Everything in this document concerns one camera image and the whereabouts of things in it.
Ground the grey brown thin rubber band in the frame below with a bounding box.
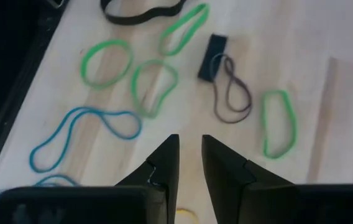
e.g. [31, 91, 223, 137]
[211, 52, 254, 124]

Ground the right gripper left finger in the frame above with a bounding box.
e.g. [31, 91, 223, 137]
[0, 133, 180, 224]

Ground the yellow rubber band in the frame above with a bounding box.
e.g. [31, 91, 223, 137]
[175, 207, 199, 224]

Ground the round green rubber band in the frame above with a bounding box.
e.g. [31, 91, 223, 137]
[80, 39, 134, 91]

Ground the blue rubber band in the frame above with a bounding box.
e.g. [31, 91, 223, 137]
[0, 174, 80, 220]
[29, 106, 143, 174]

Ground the short wide black rubber band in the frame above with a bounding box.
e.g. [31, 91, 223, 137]
[197, 33, 229, 83]

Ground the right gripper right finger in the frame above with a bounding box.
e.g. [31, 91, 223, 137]
[201, 134, 353, 224]

